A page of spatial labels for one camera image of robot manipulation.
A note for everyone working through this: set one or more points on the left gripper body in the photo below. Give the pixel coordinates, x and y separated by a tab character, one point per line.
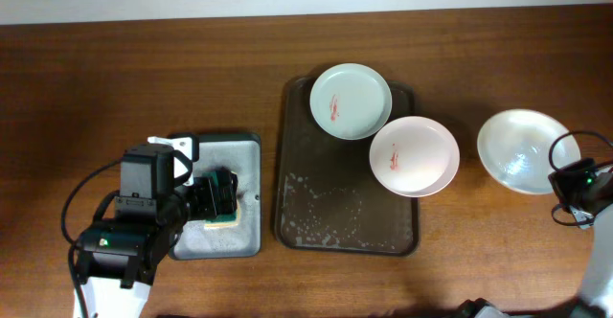
211	196

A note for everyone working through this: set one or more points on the green yellow sponge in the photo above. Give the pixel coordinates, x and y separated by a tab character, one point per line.
223	198

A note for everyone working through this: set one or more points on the pale green plate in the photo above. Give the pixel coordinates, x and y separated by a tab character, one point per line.
350	101

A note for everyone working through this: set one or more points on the white bowl plate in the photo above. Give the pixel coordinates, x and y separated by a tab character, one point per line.
519	148

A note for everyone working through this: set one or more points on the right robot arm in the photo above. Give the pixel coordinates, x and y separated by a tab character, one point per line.
584	190

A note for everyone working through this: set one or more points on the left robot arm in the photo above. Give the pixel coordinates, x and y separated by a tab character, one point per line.
113	262

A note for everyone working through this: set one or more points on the small grey metal tray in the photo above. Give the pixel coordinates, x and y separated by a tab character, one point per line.
239	153

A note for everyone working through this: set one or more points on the large brown serving tray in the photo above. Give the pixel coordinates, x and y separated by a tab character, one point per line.
327	196

